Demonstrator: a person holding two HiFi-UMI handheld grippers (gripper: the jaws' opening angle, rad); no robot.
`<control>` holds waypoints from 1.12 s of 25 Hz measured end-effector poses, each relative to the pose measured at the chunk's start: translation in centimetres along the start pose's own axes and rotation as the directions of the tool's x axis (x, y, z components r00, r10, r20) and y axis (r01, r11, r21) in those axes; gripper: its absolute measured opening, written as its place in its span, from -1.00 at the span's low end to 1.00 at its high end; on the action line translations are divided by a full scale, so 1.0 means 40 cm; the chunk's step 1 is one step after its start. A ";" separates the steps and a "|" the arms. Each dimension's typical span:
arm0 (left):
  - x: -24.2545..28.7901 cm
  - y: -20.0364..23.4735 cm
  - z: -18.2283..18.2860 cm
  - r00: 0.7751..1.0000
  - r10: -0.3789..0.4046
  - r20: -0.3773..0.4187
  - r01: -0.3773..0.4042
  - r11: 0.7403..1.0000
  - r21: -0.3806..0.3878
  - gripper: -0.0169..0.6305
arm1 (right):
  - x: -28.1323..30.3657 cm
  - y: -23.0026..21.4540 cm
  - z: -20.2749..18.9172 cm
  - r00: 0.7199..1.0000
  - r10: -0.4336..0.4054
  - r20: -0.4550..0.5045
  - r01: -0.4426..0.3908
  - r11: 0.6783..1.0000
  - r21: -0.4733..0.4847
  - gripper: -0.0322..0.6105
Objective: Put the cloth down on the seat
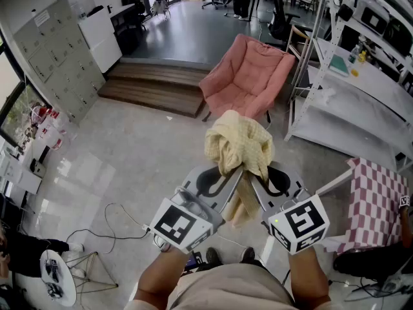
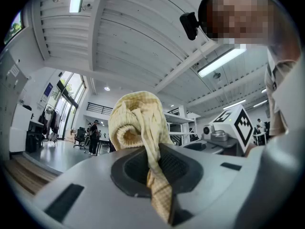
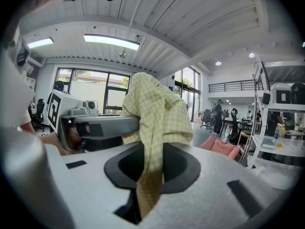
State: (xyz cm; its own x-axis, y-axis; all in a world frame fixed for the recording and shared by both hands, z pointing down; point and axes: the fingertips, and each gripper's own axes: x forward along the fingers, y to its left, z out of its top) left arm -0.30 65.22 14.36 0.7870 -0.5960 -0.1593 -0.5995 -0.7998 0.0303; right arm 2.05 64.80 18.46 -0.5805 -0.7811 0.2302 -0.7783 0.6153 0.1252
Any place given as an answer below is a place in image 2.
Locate person's right forearm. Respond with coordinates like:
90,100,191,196
244,143,259,157

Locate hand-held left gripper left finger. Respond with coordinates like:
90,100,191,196
35,146,169,229

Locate clothes rack with garments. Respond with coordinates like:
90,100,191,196
38,103,61,143

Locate black balcony railing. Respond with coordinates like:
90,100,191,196
86,101,114,116

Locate yellow cloth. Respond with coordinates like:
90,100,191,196
108,91,176,225

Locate black office chair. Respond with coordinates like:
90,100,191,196
72,126,87,150

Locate person's head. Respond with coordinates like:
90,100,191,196
197,0,301,63

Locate person's beige shirt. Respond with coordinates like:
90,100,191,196
264,49,300,137

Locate small high window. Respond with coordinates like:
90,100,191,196
3,10,25,45

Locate white table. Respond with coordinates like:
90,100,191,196
96,136,115,155

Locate wooden slatted platform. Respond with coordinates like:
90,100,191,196
3,155,59,195

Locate blue wall poster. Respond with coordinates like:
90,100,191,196
40,82,53,103

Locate white cabinet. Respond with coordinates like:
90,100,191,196
9,104,33,154

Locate grey metal lockers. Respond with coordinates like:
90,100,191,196
0,49,29,158

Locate white metal shelf rack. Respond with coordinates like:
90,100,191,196
164,105,200,146

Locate black head-mounted camera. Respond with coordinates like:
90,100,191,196
179,11,200,42

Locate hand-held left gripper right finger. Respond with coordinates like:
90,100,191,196
158,143,263,229

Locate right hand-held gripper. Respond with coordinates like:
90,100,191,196
183,104,254,156

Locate glass entrance front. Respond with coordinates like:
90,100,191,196
50,70,87,141

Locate black storage unit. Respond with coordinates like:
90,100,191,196
25,119,45,154

